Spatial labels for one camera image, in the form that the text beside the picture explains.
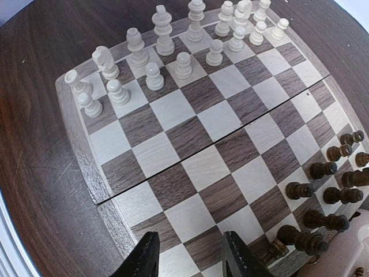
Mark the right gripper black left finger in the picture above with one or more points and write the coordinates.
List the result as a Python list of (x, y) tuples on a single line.
[(143, 259)]

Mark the pink plastic double bowl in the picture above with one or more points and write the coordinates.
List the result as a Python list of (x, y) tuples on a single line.
[(342, 254)]

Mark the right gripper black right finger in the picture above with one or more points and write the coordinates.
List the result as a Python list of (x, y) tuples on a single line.
[(238, 259)]

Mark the white chess pieces row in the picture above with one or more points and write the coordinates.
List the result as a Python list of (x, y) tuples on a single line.
[(236, 58)]

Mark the dark pawn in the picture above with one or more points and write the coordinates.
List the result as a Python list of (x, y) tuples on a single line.
[(355, 137)]

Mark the wooden chess board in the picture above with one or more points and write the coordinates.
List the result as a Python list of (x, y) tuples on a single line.
[(192, 175)]

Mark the dark tall chess piece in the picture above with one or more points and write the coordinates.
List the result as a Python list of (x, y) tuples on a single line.
[(314, 219)]

